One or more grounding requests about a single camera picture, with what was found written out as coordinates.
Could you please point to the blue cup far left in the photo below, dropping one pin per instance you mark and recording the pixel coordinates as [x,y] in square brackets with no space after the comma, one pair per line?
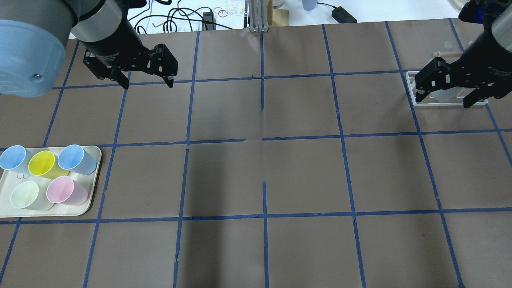
[16,158]

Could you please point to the aluminium frame post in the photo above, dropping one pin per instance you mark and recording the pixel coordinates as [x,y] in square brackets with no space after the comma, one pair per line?
[257,15]

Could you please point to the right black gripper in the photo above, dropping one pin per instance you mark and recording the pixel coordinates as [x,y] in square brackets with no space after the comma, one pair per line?
[484,58]

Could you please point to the wooden mug tree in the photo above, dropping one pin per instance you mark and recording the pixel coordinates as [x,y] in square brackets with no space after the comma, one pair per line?
[276,15]

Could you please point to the blue cup on desk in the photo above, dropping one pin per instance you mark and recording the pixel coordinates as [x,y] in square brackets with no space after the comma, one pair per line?
[309,5]

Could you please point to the cream plastic tray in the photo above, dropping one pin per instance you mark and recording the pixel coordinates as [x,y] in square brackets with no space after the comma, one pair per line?
[10,180]

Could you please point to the blue cup right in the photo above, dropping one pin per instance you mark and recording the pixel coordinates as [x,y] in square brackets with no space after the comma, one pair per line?
[76,159]

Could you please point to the black power adapter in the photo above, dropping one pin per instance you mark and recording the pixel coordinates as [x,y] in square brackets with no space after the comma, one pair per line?
[342,16]

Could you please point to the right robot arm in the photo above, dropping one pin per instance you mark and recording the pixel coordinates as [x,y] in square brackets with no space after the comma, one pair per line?
[490,13]

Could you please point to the yellow cup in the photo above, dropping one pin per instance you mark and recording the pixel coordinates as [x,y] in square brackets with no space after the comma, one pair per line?
[45,164]

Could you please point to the pale green cup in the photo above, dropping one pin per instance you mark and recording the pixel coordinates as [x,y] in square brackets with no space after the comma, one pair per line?
[30,196]

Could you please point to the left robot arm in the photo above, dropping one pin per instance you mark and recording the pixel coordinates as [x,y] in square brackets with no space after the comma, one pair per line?
[34,34]

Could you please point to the white wire cup rack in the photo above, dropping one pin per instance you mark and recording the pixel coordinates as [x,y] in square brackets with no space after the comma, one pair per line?
[447,51]

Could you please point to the pink cup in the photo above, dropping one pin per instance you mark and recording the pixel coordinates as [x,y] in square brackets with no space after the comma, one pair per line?
[65,190]

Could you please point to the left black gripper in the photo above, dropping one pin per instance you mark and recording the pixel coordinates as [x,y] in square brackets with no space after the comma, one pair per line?
[113,47]

